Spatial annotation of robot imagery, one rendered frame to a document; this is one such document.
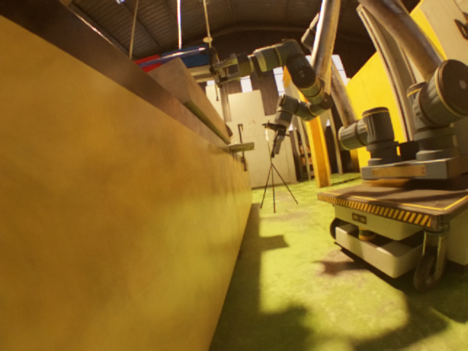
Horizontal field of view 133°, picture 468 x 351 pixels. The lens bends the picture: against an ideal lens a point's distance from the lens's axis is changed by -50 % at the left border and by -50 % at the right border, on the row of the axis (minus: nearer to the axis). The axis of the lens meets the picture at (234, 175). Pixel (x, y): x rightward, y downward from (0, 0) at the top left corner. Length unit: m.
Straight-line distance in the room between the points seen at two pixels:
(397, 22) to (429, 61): 0.19
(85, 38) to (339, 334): 0.89
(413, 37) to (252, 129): 6.82
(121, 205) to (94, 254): 0.08
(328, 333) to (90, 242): 0.68
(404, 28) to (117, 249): 1.02
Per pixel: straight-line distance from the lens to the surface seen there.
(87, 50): 0.30
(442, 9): 1.95
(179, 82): 0.74
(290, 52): 0.93
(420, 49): 0.89
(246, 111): 8.77
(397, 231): 0.84
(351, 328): 0.76
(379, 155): 1.33
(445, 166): 0.97
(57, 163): 0.22
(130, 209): 0.30
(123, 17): 11.42
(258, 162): 7.11
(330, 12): 1.23
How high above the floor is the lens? 0.53
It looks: 1 degrees up
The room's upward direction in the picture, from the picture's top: 8 degrees counter-clockwise
